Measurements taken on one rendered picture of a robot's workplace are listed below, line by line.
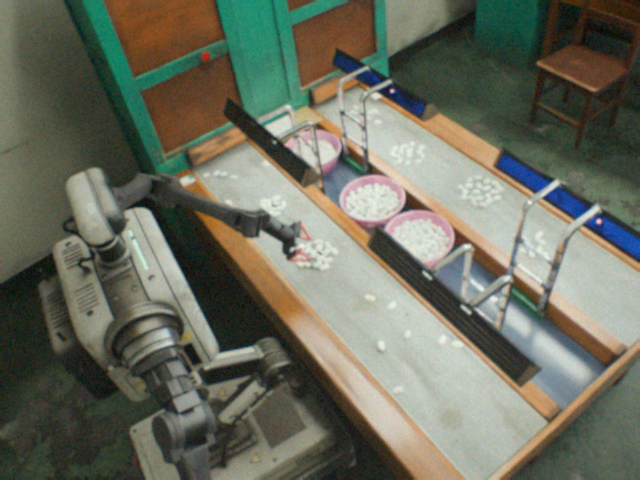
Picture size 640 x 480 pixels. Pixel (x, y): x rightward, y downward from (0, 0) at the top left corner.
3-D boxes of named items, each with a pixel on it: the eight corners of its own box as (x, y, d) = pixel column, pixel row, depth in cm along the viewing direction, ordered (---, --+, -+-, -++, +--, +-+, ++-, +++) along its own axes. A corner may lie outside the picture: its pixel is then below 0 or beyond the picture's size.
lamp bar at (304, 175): (304, 189, 188) (301, 174, 182) (223, 115, 224) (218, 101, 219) (322, 179, 190) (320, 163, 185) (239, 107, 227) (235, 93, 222)
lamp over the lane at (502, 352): (520, 389, 130) (525, 376, 125) (366, 247, 167) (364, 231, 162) (541, 371, 133) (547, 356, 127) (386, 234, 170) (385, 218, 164)
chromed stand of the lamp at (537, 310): (540, 323, 183) (570, 237, 150) (498, 288, 195) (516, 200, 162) (575, 294, 189) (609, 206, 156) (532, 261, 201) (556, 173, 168)
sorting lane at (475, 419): (474, 491, 144) (475, 489, 143) (193, 172, 252) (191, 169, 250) (547, 426, 154) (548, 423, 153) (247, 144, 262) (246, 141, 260)
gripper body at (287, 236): (285, 255, 181) (268, 245, 177) (287, 233, 188) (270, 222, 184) (298, 246, 177) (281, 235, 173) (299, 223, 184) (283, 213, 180)
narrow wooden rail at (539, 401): (542, 434, 159) (550, 419, 151) (249, 155, 266) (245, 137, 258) (554, 423, 161) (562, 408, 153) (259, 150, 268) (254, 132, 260)
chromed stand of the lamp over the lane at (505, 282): (457, 390, 170) (471, 313, 137) (416, 349, 182) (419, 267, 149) (499, 357, 176) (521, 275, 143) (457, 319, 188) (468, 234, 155)
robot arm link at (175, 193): (151, 202, 188) (156, 173, 186) (162, 201, 193) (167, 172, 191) (247, 242, 172) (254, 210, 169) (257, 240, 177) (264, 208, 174)
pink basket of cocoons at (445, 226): (415, 290, 198) (415, 274, 191) (370, 249, 214) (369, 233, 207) (466, 254, 207) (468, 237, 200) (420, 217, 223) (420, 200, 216)
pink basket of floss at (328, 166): (336, 184, 242) (334, 168, 235) (280, 180, 248) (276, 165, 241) (347, 147, 259) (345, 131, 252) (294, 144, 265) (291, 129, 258)
